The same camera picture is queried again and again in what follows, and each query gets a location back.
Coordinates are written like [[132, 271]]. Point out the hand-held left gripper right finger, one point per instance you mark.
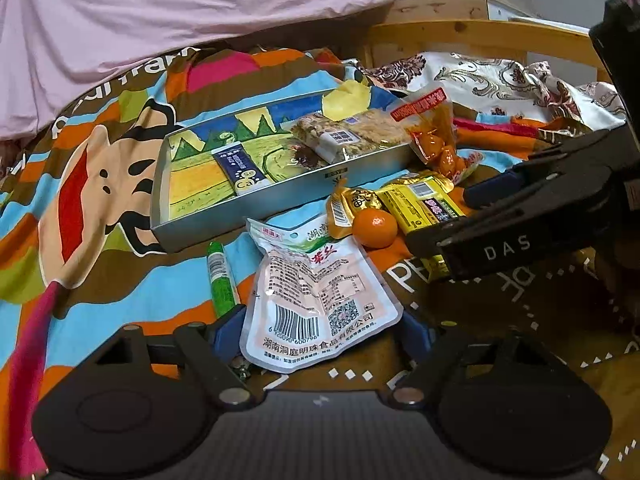
[[417, 335]]

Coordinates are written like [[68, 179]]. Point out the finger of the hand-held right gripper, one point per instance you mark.
[[495, 189], [440, 235]]

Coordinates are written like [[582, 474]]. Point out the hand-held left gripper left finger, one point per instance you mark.
[[227, 335]]

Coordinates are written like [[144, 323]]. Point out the yellow snack packet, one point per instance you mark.
[[415, 205]]

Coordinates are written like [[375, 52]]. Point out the green tube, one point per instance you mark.
[[220, 275]]

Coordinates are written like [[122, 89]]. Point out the tangerine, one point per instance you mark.
[[375, 227]]

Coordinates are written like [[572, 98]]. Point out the red orange snack packet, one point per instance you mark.
[[430, 130]]

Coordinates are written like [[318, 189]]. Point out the small orange yellow packet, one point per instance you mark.
[[345, 210]]

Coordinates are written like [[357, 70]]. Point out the white snack packet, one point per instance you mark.
[[315, 290]]

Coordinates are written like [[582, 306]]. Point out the colourful drawn tin tray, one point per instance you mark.
[[200, 195]]

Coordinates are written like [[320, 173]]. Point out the clear granola bar packet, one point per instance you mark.
[[320, 135]]

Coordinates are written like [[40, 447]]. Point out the dark blue sachet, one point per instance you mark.
[[240, 170]]

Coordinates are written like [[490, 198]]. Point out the floral satin quilt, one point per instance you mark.
[[475, 80]]

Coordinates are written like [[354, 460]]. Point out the cartoon printed blanket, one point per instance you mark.
[[100, 185]]

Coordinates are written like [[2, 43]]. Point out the pink bed sheet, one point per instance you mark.
[[200, 10]]

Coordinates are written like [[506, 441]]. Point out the wooden bed frame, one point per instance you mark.
[[475, 35]]

